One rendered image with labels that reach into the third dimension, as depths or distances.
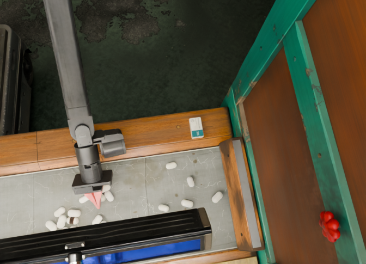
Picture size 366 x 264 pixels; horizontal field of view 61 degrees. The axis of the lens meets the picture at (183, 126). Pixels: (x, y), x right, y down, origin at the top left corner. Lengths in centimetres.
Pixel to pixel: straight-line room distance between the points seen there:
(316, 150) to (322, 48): 15
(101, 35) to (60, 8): 127
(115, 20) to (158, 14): 27
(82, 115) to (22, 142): 30
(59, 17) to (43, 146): 42
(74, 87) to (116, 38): 123
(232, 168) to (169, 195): 21
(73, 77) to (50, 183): 37
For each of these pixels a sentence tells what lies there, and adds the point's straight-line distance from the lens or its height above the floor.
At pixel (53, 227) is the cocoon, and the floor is 76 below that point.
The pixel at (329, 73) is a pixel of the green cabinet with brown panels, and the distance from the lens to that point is 49.
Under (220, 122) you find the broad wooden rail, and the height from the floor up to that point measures 76.
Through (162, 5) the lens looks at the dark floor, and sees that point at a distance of 209.
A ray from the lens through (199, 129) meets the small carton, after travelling 94.
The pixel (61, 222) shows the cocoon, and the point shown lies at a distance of 98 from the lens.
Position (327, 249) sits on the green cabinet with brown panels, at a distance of 59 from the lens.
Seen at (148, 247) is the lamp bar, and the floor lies 110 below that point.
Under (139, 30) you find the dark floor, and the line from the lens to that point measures 199.
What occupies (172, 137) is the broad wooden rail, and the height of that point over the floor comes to 76.
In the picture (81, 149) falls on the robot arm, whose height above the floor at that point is 90.
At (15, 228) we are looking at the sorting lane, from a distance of 104.
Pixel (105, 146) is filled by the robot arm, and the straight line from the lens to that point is 84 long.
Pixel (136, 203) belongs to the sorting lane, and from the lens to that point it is 96.
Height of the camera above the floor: 169
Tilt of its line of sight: 75 degrees down
